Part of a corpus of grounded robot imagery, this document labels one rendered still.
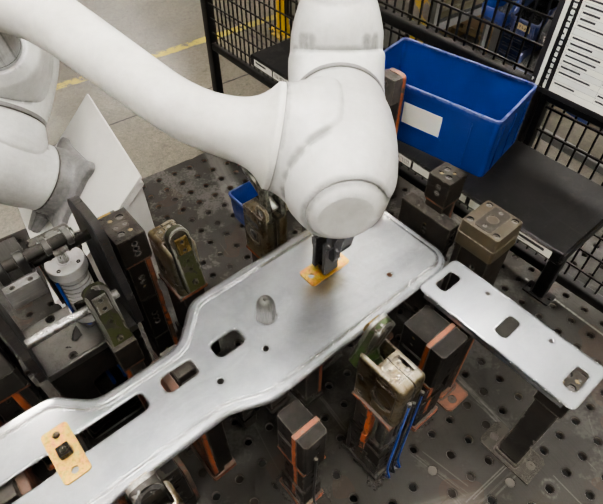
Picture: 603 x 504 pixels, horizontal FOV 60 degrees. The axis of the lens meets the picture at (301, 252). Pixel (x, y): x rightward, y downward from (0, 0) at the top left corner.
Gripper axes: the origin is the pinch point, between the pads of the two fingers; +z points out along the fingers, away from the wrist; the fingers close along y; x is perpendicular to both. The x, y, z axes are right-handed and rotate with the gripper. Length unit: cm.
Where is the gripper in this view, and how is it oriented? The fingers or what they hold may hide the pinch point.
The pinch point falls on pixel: (325, 251)
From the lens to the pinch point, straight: 84.7
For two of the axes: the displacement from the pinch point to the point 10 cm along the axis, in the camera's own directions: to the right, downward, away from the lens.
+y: 6.5, 5.8, -5.0
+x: 7.6, -4.9, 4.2
